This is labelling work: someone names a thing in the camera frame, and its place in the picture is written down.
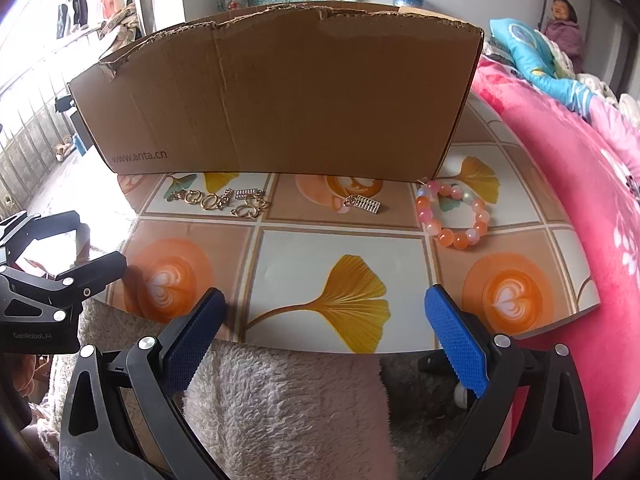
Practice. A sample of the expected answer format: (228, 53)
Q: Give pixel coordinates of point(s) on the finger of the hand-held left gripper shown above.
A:
(95, 272)
(50, 222)

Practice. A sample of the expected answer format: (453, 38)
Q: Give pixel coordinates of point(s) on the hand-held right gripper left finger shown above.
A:
(192, 340)

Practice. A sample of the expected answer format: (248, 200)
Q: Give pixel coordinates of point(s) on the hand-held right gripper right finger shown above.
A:
(455, 340)

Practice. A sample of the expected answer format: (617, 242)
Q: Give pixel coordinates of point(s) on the brown cardboard box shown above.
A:
(300, 100)

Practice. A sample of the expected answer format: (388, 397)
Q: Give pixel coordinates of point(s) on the beige sandals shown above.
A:
(63, 152)

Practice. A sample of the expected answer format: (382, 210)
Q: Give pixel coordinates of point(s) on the metal window railing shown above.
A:
(30, 125)

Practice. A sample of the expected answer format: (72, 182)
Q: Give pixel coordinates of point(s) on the white fleece robe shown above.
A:
(280, 410)

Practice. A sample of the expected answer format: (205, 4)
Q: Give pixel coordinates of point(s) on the small silver abacus charm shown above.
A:
(248, 194)

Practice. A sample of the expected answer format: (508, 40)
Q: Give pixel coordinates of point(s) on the silver abacus charm with bead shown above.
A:
(367, 205)

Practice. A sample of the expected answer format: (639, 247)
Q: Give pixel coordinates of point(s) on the pink floral blanket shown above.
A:
(575, 200)

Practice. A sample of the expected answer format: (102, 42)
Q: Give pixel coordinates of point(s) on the beige woven bag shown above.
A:
(117, 22)

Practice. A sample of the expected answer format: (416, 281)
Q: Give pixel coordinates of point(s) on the dark hanging garment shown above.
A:
(72, 7)

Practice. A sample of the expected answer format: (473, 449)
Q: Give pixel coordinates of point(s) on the grey patterned pillow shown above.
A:
(500, 57)

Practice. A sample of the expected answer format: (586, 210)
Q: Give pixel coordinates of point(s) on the white crumpled bedding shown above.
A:
(625, 105)

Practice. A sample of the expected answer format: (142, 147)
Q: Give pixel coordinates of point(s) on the blue printed quilt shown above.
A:
(530, 55)

